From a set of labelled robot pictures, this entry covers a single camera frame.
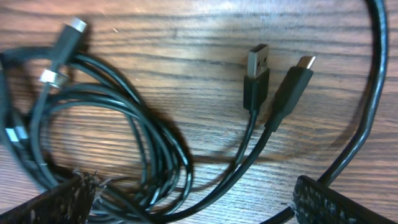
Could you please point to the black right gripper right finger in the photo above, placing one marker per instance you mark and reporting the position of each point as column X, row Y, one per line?
column 315, row 203

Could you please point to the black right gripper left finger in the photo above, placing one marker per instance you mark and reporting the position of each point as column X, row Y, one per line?
column 69, row 202

